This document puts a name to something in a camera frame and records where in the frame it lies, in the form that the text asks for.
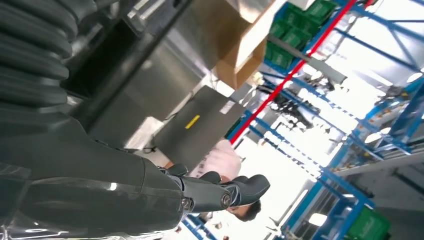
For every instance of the grey box with yellow label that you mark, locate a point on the grey box with yellow label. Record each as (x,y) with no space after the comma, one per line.
(198,139)

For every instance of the blue rack with green bins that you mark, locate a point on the blue rack with green bins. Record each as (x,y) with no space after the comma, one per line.
(338,180)

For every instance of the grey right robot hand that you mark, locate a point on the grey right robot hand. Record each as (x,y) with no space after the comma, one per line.
(82,185)

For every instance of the green plastic bin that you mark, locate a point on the green plastic bin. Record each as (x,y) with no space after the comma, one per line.
(319,10)
(296,38)
(367,225)
(280,58)
(280,28)

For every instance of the person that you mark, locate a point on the person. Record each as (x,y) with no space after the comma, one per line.
(218,159)

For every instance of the stainless steel workbench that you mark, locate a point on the stainless steel workbench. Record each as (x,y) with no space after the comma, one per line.
(149,82)

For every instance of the open cardboard box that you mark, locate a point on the open cardboard box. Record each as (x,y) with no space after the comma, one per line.
(238,71)

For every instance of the red barrier belt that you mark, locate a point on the red barrier belt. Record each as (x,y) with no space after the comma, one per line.
(281,83)

